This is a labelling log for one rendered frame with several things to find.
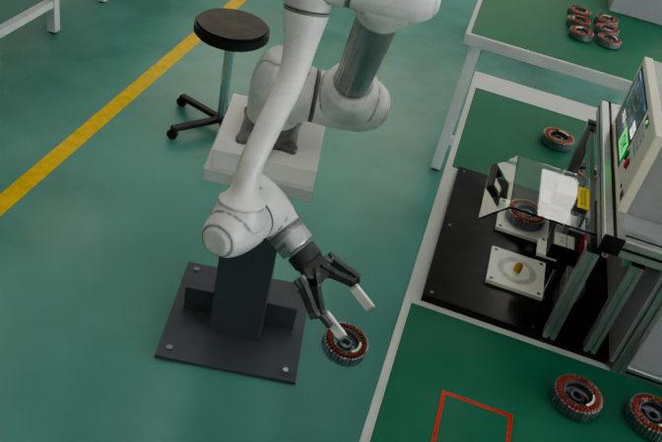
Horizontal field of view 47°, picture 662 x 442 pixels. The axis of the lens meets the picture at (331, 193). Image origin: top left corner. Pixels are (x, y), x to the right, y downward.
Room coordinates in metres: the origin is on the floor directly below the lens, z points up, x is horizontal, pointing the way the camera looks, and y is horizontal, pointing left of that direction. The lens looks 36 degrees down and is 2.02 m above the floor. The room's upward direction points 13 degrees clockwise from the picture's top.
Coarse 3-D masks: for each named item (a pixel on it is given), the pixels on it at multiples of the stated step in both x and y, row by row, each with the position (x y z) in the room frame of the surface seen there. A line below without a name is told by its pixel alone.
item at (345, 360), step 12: (348, 324) 1.33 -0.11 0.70; (324, 336) 1.27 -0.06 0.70; (348, 336) 1.31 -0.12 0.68; (360, 336) 1.31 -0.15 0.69; (324, 348) 1.25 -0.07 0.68; (336, 348) 1.24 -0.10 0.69; (348, 348) 1.27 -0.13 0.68; (360, 348) 1.27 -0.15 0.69; (336, 360) 1.23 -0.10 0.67; (348, 360) 1.23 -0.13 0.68; (360, 360) 1.25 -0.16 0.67
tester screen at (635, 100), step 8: (640, 72) 1.85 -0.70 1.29; (640, 80) 1.81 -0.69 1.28; (632, 88) 1.85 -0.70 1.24; (640, 88) 1.78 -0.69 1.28; (632, 96) 1.81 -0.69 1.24; (640, 96) 1.73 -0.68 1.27; (624, 104) 1.86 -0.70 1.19; (632, 104) 1.77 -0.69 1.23; (640, 104) 1.70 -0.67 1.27; (640, 112) 1.66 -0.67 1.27; (640, 120) 1.63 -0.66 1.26; (624, 128) 1.75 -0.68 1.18; (632, 136) 1.63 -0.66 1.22
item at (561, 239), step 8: (552, 232) 1.59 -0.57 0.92; (560, 232) 1.60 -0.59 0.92; (552, 240) 1.56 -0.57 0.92; (560, 240) 1.56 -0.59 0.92; (568, 240) 1.57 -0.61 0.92; (544, 248) 1.57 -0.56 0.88; (552, 248) 1.54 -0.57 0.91; (560, 248) 1.54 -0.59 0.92; (568, 248) 1.54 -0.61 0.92; (576, 248) 1.58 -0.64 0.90; (544, 256) 1.55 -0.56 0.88; (552, 256) 1.54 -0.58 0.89; (560, 256) 1.54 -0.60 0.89; (568, 256) 1.54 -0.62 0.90; (576, 256) 1.55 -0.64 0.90; (600, 272) 1.52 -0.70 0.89
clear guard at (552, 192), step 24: (504, 168) 1.64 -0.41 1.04; (528, 168) 1.63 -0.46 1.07; (552, 168) 1.66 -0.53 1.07; (504, 192) 1.52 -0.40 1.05; (528, 192) 1.52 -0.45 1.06; (552, 192) 1.55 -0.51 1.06; (576, 192) 1.57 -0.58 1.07; (480, 216) 1.46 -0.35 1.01; (552, 216) 1.45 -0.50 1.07; (576, 216) 1.47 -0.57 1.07
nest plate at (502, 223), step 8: (504, 216) 1.82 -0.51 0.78; (496, 224) 1.77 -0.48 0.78; (504, 224) 1.77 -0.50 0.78; (512, 224) 1.78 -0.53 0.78; (544, 224) 1.82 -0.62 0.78; (512, 232) 1.75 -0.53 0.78; (520, 232) 1.76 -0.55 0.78; (528, 232) 1.76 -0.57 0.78; (536, 232) 1.77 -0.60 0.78; (544, 232) 1.78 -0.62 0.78; (536, 240) 1.74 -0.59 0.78; (544, 240) 1.74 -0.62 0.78
